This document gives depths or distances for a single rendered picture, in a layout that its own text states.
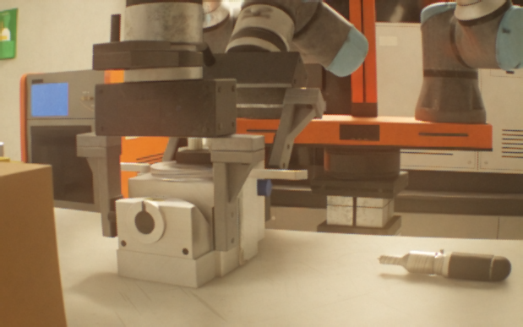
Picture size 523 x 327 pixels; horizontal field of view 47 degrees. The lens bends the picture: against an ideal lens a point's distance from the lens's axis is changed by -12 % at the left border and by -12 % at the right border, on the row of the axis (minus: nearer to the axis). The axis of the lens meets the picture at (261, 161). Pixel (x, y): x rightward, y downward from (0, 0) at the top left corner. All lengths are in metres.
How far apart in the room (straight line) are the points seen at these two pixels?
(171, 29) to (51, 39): 3.61
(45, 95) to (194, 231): 1.38
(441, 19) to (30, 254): 1.09
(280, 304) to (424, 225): 1.53
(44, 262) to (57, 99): 1.70
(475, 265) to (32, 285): 0.47
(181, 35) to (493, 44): 0.67
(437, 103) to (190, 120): 0.71
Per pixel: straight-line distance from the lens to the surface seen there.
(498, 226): 2.05
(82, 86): 1.85
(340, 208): 1.26
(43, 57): 4.21
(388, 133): 1.21
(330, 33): 0.90
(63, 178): 1.91
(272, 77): 0.76
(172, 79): 0.58
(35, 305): 0.21
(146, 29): 0.59
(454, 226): 2.05
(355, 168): 1.22
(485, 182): 2.12
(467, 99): 1.23
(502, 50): 1.12
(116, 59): 0.54
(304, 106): 0.74
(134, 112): 0.61
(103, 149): 0.64
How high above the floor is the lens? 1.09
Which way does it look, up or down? 7 degrees down
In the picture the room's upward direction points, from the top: straight up
